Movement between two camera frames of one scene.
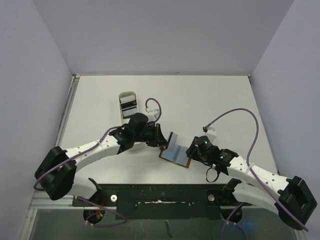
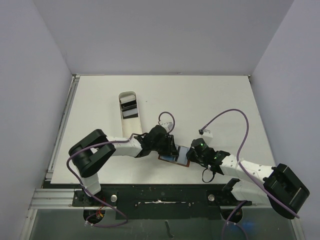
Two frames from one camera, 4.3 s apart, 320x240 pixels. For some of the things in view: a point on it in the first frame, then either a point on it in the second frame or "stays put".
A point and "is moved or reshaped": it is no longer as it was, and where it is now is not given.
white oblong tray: [129, 107] stays put
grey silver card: [172, 141] is moved or reshaped
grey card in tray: [129, 112] stays put
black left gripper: [158, 139] to [170, 149]
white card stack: [127, 99] stays put
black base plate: [163, 201] stays put
